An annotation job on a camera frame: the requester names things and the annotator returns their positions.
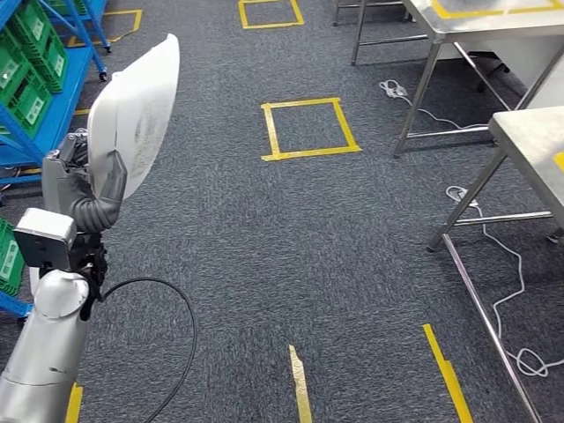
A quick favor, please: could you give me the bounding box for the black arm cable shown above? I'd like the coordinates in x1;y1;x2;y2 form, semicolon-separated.
101;278;198;423

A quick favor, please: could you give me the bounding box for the white power adapter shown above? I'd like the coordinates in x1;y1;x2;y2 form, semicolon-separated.
445;185;479;210

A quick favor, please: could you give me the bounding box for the white cable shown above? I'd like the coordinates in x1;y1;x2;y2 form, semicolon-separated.
458;198;564;378
396;92;490;130

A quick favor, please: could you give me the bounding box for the stainless steel table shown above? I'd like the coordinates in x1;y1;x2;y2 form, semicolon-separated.
332;0;564;159
427;105;564;423

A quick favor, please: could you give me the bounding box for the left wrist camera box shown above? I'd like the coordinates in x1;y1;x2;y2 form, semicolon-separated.
13;208;78;272

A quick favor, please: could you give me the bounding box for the white curved plastic part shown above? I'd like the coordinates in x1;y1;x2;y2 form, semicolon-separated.
87;33;181;201

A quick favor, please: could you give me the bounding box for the yellow floor tape strip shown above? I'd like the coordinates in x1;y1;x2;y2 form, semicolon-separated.
64;383;84;423
288;344;313;423
421;323;473;423

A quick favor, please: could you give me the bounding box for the white cabinet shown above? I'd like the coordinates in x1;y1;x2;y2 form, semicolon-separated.
440;34;564;110

